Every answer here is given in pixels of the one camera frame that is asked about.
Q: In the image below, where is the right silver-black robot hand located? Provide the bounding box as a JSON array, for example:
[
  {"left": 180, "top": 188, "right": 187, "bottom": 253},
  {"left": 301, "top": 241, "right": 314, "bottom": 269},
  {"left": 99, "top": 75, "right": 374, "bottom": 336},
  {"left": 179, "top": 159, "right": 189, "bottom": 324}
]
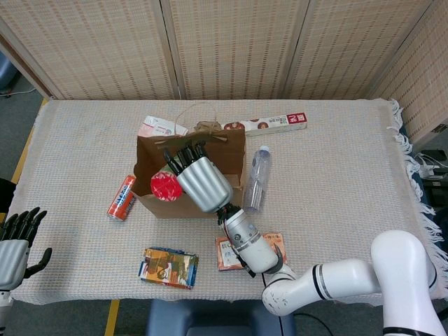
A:
[{"left": 162, "top": 141, "right": 235, "bottom": 214}]

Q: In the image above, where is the left silver-black robot hand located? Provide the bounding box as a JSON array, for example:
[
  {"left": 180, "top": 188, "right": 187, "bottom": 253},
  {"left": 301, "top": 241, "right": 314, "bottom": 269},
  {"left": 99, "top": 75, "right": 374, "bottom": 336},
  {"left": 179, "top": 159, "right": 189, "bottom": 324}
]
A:
[{"left": 0, "top": 206, "right": 53, "bottom": 291}]

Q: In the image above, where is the red lidded cup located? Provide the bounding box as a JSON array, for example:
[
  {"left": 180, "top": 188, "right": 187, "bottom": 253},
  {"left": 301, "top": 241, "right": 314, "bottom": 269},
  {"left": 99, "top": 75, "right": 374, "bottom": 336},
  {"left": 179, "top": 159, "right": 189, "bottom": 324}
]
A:
[{"left": 150, "top": 166, "right": 184, "bottom": 203}]

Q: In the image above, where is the clear plastic water bottle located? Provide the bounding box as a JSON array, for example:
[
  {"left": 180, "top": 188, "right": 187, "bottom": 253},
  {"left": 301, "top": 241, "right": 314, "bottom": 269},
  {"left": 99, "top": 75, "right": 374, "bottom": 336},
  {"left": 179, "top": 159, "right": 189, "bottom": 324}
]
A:
[{"left": 243, "top": 145, "right": 273, "bottom": 214}]

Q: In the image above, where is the blue-orange cookie box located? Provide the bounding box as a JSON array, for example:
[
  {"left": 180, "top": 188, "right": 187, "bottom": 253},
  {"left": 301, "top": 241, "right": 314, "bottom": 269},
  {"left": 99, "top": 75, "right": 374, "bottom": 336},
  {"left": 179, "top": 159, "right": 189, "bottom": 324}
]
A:
[{"left": 215, "top": 232, "right": 290, "bottom": 272}]

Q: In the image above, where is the brown paper bag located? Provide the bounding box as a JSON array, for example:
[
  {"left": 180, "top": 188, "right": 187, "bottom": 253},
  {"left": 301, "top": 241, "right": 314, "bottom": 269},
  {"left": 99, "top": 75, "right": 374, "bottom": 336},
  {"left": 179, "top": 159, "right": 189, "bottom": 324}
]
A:
[{"left": 132, "top": 101, "right": 249, "bottom": 220}]

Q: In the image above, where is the orange soda can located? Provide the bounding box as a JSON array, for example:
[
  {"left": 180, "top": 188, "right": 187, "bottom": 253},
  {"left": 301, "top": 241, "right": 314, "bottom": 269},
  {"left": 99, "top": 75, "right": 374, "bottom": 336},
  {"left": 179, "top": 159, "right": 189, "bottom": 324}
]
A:
[{"left": 106, "top": 174, "right": 137, "bottom": 222}]

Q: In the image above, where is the yellow blue snack packet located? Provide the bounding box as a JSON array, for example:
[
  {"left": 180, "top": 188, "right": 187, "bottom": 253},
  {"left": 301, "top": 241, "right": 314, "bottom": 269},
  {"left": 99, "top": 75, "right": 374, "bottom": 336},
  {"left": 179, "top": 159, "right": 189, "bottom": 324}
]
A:
[{"left": 139, "top": 246, "right": 200, "bottom": 291}]

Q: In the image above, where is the long white-red wrap box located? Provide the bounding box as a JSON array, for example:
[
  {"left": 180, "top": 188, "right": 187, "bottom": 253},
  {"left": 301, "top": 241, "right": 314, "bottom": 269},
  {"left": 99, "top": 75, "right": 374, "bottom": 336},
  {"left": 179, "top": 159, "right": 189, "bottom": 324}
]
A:
[{"left": 218, "top": 111, "right": 309, "bottom": 138}]

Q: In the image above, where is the white-pink package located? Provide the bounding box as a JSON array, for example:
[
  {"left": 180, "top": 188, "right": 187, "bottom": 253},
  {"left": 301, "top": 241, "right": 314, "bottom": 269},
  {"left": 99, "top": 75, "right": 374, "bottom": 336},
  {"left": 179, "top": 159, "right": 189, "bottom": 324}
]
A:
[{"left": 135, "top": 115, "right": 192, "bottom": 141}]

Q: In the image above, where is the beige woven tablecloth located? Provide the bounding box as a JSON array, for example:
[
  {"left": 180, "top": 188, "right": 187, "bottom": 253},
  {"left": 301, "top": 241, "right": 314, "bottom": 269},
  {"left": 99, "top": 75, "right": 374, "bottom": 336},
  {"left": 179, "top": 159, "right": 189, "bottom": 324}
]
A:
[{"left": 8, "top": 97, "right": 438, "bottom": 305}]

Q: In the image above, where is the dark blue chair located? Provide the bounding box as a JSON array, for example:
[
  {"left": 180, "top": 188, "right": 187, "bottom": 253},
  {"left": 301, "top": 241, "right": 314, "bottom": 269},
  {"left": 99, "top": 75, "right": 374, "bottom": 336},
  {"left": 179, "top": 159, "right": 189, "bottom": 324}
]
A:
[{"left": 145, "top": 299, "right": 295, "bottom": 336}]

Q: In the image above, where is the woven folding screen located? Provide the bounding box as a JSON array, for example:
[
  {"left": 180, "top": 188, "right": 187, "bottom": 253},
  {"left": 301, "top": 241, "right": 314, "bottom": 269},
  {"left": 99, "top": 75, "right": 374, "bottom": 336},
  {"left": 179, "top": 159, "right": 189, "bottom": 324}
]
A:
[{"left": 0, "top": 0, "right": 448, "bottom": 143}]

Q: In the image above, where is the blue rounded seat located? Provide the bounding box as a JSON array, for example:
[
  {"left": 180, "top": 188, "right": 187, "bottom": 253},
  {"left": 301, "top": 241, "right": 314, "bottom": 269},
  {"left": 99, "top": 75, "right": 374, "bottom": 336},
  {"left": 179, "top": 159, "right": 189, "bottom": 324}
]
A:
[{"left": 0, "top": 52, "right": 18, "bottom": 92}]

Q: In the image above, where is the white power strip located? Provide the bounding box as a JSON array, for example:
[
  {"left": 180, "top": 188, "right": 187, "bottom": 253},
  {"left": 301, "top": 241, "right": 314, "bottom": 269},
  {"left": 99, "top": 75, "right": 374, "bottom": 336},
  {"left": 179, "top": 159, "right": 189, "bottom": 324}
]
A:
[{"left": 418, "top": 162, "right": 448, "bottom": 181}]

